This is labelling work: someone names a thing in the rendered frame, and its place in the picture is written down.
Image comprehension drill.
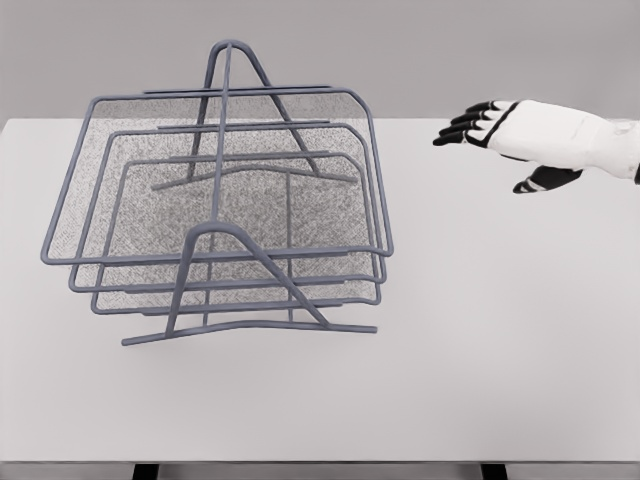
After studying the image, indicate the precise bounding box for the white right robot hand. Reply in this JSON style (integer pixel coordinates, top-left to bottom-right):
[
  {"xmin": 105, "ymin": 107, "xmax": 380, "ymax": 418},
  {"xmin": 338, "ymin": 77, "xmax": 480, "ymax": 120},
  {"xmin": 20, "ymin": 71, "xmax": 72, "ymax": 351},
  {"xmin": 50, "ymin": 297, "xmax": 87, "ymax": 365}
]
[{"xmin": 432, "ymin": 99, "xmax": 603, "ymax": 195}]

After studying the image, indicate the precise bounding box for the large grey mesh tray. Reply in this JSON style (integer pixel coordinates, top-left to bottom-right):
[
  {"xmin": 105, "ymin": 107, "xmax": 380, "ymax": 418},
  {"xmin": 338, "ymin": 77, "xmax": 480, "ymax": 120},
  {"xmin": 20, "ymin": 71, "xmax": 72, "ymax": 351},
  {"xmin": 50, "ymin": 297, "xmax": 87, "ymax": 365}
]
[{"xmin": 39, "ymin": 85, "xmax": 395, "ymax": 266}]

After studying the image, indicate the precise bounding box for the small grey mesh tray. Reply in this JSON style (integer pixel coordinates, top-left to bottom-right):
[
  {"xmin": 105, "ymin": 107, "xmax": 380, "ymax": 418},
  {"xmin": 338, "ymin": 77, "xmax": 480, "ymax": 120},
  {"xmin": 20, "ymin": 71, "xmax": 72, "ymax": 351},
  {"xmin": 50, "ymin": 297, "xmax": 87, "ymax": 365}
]
[{"xmin": 90, "ymin": 151, "xmax": 385, "ymax": 316}]

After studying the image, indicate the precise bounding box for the medium grey mesh tray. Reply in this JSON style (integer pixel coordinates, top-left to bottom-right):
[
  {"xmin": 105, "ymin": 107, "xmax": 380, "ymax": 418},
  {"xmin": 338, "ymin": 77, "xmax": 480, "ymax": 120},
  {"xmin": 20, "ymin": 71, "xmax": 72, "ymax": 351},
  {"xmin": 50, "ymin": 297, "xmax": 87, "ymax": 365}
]
[{"xmin": 67, "ymin": 120, "xmax": 390, "ymax": 293}]

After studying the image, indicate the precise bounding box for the grey wire tray rack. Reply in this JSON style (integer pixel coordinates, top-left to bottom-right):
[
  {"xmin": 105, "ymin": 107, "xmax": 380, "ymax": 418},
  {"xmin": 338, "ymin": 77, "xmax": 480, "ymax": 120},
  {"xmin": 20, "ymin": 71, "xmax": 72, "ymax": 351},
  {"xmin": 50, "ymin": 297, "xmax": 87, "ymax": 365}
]
[{"xmin": 120, "ymin": 40, "xmax": 378, "ymax": 348}]

